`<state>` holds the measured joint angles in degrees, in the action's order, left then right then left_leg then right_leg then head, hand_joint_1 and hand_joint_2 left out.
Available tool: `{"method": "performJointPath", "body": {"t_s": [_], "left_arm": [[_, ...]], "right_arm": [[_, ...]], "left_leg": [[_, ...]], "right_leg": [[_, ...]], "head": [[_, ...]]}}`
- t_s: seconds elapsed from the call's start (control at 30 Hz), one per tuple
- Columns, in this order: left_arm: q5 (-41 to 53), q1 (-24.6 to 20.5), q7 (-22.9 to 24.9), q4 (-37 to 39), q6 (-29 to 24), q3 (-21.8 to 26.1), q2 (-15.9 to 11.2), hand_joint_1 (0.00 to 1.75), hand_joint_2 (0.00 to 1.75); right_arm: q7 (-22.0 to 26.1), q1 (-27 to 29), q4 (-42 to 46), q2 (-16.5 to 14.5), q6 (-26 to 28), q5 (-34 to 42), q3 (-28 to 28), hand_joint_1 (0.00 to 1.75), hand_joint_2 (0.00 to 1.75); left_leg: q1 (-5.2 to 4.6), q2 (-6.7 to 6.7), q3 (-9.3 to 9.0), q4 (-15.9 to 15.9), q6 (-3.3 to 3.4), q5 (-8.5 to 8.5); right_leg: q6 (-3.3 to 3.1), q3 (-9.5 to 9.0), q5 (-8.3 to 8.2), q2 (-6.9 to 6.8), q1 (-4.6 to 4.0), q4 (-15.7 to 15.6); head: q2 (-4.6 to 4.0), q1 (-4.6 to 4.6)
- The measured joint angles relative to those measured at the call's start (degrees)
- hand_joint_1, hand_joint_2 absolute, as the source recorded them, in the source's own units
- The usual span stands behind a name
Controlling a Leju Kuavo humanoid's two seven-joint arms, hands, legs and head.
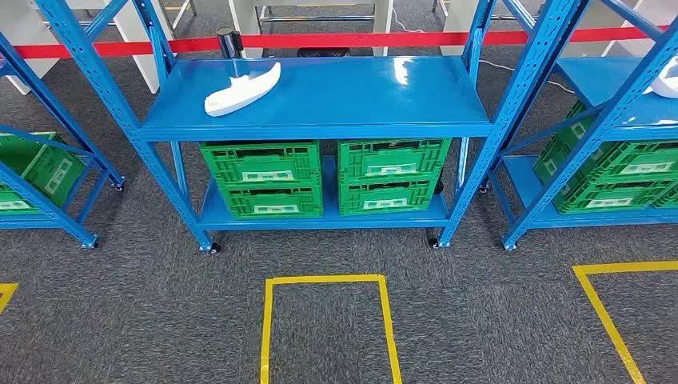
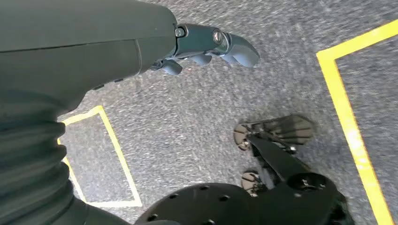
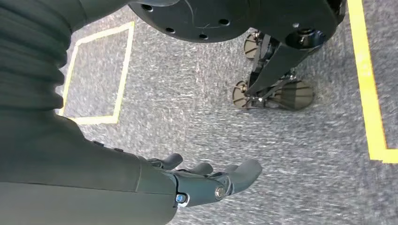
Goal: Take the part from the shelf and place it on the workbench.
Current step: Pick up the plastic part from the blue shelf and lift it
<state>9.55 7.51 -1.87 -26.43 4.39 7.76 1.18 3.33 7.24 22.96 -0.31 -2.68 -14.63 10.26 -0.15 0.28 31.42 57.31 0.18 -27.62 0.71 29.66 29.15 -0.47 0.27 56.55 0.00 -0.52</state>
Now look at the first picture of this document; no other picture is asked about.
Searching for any black barrier post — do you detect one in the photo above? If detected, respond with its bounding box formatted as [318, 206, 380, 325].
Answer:
[216, 27, 245, 59]

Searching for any yellow floor tape square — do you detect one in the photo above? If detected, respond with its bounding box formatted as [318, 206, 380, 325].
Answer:
[259, 274, 404, 384]
[0, 282, 19, 314]
[572, 260, 678, 384]

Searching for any blue metal shelf rack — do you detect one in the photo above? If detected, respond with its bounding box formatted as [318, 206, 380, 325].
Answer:
[34, 0, 592, 254]
[477, 0, 678, 252]
[0, 31, 126, 250]

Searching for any white curved body panel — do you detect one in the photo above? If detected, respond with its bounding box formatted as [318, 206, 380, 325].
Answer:
[643, 57, 678, 100]
[204, 62, 282, 118]

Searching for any red barrier belt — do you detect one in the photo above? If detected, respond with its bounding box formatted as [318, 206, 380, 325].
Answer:
[13, 26, 668, 60]

